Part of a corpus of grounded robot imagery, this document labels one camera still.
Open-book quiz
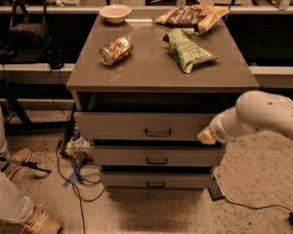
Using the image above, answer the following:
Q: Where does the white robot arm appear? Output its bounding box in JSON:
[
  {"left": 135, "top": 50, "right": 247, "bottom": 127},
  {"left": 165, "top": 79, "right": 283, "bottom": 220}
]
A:
[{"left": 197, "top": 91, "right": 293, "bottom": 144}]

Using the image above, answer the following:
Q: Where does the black cable on floor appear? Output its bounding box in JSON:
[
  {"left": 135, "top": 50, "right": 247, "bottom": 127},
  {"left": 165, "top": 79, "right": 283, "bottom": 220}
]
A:
[{"left": 218, "top": 196, "right": 293, "bottom": 215}]

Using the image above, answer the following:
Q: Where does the tan shoe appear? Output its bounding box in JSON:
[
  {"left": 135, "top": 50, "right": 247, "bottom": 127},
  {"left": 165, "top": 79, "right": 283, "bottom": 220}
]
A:
[
  {"left": 21, "top": 207, "right": 63, "bottom": 234},
  {"left": 4, "top": 148, "right": 32, "bottom": 179}
]

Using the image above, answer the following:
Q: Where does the person's left leg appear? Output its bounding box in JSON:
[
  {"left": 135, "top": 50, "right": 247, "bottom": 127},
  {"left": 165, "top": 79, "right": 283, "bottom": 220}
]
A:
[{"left": 0, "top": 171, "right": 34, "bottom": 223}]

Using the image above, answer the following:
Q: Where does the brown chip bag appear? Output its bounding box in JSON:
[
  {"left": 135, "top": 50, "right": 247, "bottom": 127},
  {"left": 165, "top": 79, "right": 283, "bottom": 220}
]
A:
[{"left": 155, "top": 4, "right": 230, "bottom": 34}]

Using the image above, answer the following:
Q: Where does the grey bottom drawer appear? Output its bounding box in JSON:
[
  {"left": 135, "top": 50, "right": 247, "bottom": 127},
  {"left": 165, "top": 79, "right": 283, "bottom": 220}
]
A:
[{"left": 100, "top": 172, "right": 213, "bottom": 189}]

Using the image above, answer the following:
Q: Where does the white bowl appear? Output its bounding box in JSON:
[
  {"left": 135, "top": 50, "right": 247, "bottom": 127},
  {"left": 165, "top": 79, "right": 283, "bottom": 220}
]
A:
[{"left": 99, "top": 4, "right": 132, "bottom": 24}]

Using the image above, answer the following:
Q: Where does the gold soda can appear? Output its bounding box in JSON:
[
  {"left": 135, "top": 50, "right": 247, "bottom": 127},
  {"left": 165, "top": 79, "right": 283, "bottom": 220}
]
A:
[{"left": 99, "top": 37, "right": 134, "bottom": 66}]

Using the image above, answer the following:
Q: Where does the power strip with plugs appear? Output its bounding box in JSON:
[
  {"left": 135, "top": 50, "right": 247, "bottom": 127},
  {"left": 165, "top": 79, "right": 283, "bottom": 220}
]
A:
[{"left": 61, "top": 126, "right": 92, "bottom": 161}]

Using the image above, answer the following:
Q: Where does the grey drawer cabinet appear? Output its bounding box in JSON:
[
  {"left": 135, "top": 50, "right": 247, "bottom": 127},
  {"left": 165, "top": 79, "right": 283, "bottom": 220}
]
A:
[{"left": 66, "top": 9, "right": 258, "bottom": 198}]

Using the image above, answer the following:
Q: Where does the grey middle drawer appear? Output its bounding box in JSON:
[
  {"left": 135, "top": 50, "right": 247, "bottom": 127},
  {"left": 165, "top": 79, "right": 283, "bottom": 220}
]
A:
[{"left": 91, "top": 147, "right": 225, "bottom": 167}]

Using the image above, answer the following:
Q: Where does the tan shoe near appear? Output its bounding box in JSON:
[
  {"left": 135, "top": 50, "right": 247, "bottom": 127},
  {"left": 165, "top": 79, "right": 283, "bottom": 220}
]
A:
[{"left": 21, "top": 207, "right": 63, "bottom": 234}]

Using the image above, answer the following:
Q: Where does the black stick tool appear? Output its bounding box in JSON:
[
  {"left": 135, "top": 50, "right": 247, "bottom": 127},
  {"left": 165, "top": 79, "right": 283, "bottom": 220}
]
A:
[{"left": 0, "top": 157, "right": 52, "bottom": 174}]

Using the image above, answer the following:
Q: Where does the tan shoe far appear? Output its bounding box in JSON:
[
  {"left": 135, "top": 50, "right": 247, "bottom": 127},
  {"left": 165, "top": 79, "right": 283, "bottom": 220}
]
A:
[{"left": 4, "top": 148, "right": 32, "bottom": 179}]

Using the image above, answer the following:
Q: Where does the black chair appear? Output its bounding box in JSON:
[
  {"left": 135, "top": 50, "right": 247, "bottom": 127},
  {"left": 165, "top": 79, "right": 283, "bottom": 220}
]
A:
[{"left": 0, "top": 0, "right": 51, "bottom": 64}]

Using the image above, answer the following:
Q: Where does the grey drawer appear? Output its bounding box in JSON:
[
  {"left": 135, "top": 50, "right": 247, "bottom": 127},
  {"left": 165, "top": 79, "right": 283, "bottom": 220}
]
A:
[
  {"left": 91, "top": 147, "right": 225, "bottom": 167},
  {"left": 100, "top": 172, "right": 213, "bottom": 189},
  {"left": 74, "top": 112, "right": 214, "bottom": 141}
]

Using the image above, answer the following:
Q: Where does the green chip bag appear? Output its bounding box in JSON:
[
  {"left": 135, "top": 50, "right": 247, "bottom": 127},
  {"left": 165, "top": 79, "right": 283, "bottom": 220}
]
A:
[{"left": 162, "top": 28, "right": 218, "bottom": 74}]

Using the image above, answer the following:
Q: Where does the yellow-white gripper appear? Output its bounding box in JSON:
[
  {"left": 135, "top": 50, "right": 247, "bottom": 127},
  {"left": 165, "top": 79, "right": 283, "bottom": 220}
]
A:
[{"left": 197, "top": 127, "right": 217, "bottom": 145}]

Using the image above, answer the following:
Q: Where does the grey top drawer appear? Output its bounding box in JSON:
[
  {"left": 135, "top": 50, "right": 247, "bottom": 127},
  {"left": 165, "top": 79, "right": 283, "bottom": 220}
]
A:
[{"left": 74, "top": 112, "right": 214, "bottom": 141}]

